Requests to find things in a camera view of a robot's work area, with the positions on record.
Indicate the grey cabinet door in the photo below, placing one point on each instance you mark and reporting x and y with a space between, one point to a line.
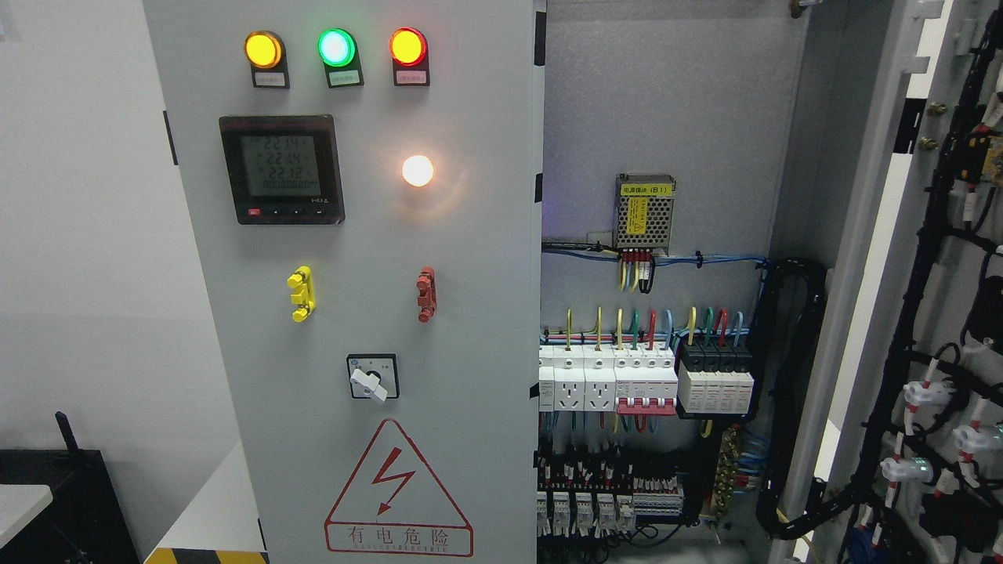
925 408
465 376

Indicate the red terminal connector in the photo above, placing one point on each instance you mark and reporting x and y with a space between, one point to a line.
426 294

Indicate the white glowing indicator light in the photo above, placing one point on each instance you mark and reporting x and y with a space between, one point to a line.
418 170

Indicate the white socket breaker row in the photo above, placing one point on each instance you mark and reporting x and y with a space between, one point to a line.
609 380

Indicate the metal mesh power supply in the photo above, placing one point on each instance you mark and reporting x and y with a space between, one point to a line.
645 207

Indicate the yellow terminal connector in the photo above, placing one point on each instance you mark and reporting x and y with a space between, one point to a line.
302 294

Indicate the black relay terminal row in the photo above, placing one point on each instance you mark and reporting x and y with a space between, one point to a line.
582 495

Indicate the grey electrical cabinet body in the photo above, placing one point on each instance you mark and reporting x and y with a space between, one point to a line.
777 120

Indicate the black white surge protector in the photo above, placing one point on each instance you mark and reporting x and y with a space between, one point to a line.
714 379

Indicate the black digital power meter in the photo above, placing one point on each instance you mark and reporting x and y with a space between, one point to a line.
283 169

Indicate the red electric hazard warning sticker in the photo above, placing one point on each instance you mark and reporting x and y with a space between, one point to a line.
394 503

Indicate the red indicator light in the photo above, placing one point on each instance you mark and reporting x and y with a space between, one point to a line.
410 57

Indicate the green indicator light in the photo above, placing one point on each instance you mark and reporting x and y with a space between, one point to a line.
338 52

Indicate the yellow indicator light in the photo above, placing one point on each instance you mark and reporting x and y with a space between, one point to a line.
266 54

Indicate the black box with antenna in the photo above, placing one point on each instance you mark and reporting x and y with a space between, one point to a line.
83 523

